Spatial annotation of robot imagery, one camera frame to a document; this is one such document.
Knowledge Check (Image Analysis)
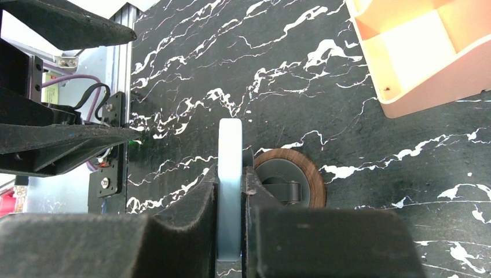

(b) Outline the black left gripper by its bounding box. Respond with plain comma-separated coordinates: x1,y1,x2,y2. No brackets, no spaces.
1,1,141,177

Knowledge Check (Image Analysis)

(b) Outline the phone with blue case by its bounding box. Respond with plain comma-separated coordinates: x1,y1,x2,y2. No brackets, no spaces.
217,118,243,262

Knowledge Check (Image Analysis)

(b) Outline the aluminium frame rail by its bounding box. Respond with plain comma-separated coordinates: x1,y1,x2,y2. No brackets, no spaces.
38,2,145,127

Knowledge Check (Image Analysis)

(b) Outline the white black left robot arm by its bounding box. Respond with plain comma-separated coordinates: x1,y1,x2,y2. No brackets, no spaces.
1,1,139,210

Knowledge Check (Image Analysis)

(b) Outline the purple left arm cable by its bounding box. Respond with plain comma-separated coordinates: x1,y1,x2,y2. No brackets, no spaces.
41,63,104,173

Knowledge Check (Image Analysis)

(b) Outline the black folding phone stand left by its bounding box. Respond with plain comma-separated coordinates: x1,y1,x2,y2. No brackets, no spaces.
252,148,327,208

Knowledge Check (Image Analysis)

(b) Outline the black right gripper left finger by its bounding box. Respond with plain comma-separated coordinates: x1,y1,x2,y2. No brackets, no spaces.
1,166,218,277

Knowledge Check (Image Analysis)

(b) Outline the orange plastic file organizer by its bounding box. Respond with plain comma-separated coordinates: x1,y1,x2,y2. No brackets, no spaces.
346,1,490,118

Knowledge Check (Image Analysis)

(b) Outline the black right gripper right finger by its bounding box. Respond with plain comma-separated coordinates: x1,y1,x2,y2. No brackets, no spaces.
241,167,426,277

